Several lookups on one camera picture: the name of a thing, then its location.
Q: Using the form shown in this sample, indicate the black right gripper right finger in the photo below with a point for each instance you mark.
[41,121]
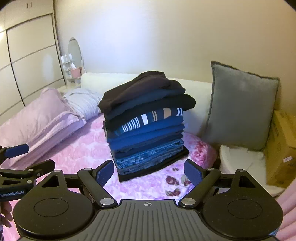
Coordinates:
[203,181]

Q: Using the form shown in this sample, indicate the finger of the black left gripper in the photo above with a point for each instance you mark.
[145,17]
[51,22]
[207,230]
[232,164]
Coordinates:
[11,152]

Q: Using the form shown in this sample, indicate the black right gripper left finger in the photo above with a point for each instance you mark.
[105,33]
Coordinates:
[93,181]

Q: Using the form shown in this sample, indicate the dark brown garment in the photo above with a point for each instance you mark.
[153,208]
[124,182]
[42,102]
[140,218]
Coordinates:
[145,83]

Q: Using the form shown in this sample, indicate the stack of folded dark clothes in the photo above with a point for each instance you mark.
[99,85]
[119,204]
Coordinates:
[145,136]

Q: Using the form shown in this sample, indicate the person's left hand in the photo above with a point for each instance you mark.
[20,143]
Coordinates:
[6,216]

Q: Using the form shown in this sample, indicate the pink floral bedspread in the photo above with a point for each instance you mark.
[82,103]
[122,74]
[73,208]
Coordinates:
[88,148]

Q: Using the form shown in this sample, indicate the white folded blanket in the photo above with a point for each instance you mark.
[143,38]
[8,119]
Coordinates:
[233,158]

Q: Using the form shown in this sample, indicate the lilac pillow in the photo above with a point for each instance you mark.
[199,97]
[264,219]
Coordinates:
[43,124]

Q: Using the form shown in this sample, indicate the grey white pillow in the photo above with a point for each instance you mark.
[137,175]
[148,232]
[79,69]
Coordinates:
[84,102]

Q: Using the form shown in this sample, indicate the yellow cardboard box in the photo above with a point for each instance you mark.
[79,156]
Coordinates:
[280,150]

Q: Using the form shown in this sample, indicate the grey square cushion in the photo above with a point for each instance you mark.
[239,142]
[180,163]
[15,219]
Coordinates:
[241,107]

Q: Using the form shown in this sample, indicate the white sliding wardrobe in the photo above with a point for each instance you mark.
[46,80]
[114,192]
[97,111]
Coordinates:
[30,55]

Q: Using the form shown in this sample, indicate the pink cup on vanity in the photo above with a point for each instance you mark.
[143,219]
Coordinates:
[76,73]

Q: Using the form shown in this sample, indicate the round vanity mirror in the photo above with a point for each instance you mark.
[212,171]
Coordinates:
[75,54]

